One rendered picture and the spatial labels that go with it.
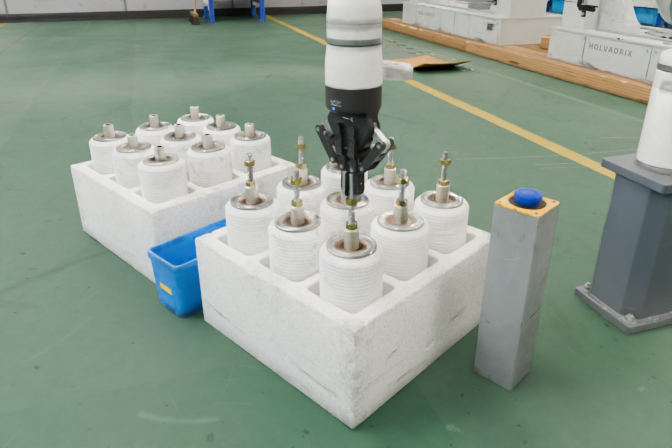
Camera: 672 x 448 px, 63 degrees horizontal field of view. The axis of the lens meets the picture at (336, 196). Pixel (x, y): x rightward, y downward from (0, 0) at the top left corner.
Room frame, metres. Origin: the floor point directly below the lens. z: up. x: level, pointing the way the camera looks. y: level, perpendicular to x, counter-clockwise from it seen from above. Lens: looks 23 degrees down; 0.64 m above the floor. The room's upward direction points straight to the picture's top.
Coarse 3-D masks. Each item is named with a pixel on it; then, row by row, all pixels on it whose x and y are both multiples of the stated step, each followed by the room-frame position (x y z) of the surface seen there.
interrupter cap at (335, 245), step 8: (328, 240) 0.73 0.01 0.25; (336, 240) 0.73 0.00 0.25; (360, 240) 0.73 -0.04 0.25; (368, 240) 0.73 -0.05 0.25; (328, 248) 0.70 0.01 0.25; (336, 248) 0.71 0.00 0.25; (344, 248) 0.71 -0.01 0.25; (360, 248) 0.71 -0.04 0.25; (368, 248) 0.71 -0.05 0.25; (376, 248) 0.71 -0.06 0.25; (336, 256) 0.69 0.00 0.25; (344, 256) 0.68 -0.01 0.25; (352, 256) 0.68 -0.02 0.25; (360, 256) 0.68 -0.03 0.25
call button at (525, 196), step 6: (516, 192) 0.74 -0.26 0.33; (522, 192) 0.74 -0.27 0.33; (528, 192) 0.74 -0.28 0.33; (534, 192) 0.74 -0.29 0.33; (540, 192) 0.74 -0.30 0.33; (516, 198) 0.73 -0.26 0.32; (522, 198) 0.72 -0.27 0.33; (528, 198) 0.72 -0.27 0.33; (534, 198) 0.72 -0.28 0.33; (540, 198) 0.72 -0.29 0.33; (522, 204) 0.73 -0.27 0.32; (528, 204) 0.72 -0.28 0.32; (534, 204) 0.72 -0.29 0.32
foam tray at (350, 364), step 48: (480, 240) 0.87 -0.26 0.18; (240, 288) 0.79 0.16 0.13; (288, 288) 0.71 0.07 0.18; (384, 288) 0.74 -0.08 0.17; (432, 288) 0.74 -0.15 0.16; (480, 288) 0.86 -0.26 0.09; (240, 336) 0.80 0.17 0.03; (288, 336) 0.71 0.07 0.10; (336, 336) 0.63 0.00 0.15; (384, 336) 0.66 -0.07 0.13; (432, 336) 0.75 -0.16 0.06; (336, 384) 0.63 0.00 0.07; (384, 384) 0.66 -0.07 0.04
